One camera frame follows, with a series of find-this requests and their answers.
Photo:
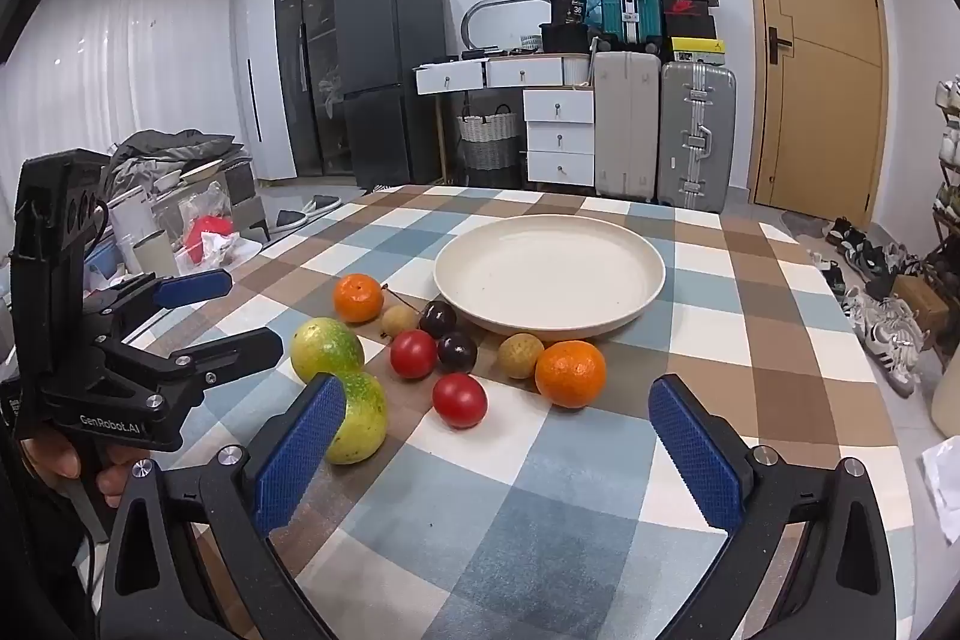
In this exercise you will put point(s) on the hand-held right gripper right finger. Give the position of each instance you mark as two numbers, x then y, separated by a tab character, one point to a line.
694	452

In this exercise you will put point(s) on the arched mirror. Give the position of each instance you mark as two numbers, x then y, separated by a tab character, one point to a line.
495	6

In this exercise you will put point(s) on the black refrigerator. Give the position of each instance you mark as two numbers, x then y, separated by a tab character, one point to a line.
382	78

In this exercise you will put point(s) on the brown round pear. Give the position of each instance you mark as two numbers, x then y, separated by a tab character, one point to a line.
520	355
395	321

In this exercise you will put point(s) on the black container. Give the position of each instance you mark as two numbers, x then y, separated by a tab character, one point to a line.
564	39

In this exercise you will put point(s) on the wooden door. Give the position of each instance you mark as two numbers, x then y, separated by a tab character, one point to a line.
817	85

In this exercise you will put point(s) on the beige suitcase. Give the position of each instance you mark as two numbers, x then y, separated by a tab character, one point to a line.
626	123

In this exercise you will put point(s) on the orange mandarin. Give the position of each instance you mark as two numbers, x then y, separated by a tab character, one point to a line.
358	297
570	374

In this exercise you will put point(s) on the white wardrobe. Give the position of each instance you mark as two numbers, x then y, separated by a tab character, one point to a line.
262	63

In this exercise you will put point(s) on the white bowl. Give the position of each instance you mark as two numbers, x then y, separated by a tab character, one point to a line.
199	169

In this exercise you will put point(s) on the white bucket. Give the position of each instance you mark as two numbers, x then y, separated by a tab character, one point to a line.
142	227

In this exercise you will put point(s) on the grey cloth pile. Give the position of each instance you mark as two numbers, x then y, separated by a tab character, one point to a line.
172	149

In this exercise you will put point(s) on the white curtain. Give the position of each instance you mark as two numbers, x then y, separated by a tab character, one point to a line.
135	78

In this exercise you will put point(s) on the silver suitcase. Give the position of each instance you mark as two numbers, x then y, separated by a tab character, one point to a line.
697	138

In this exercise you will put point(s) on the shoe rack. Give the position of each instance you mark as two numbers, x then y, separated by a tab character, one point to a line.
946	183

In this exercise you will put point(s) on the white vanity desk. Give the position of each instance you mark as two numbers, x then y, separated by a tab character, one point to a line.
487	74

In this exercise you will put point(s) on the black printed box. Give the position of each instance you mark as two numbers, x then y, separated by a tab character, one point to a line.
568	8

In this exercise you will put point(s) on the checkered tablecloth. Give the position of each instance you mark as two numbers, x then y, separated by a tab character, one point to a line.
750	325

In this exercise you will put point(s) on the plastic bag with red item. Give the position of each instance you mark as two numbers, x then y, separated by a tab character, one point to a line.
210	235

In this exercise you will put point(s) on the yellow black shoe box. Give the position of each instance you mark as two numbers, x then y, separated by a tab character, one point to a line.
697	50

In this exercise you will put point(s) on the green yellow guava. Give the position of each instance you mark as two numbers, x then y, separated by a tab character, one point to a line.
364	422
326	347

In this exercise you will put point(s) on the dark plum with stem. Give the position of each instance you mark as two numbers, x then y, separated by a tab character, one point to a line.
437	317

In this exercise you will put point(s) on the cream round plate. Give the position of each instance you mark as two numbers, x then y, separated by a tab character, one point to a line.
551	265

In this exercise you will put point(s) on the person's left hand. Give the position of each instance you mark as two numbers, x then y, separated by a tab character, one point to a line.
52	460

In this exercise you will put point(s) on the dark glass cabinet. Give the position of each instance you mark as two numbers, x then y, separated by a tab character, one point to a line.
315	25

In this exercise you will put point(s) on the red logo shoe box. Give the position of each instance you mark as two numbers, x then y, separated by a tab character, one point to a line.
686	18

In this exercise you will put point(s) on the brown woven box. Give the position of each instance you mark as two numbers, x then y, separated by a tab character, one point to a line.
921	301

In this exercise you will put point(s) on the red tomato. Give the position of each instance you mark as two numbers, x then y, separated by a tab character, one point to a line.
459	400
413	354

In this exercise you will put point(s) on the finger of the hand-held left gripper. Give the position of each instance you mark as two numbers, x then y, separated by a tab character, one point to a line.
240	344
195	287

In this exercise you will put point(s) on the pile of shoes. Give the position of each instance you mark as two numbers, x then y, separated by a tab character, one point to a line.
877	302

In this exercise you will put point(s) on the grey door mat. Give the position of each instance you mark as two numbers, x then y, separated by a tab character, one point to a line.
804	221

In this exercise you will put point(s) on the white ribbed container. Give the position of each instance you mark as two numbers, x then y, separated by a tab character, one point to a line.
577	72

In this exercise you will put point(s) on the dark purple plum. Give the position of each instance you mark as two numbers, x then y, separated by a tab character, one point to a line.
457	351

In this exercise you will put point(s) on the grey slipper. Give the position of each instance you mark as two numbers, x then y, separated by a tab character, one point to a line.
321	205
289	220

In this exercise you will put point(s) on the woven laundry basket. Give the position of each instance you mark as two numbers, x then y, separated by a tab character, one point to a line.
489	141

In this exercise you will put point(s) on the white drawer cabinet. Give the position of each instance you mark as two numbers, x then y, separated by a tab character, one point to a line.
559	138

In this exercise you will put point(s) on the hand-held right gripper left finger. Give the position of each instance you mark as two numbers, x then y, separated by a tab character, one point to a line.
300	452

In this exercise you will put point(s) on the dark grey storage box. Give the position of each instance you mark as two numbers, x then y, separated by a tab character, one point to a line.
244	197

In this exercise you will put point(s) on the white plastic bag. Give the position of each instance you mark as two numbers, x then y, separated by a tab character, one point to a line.
943	490

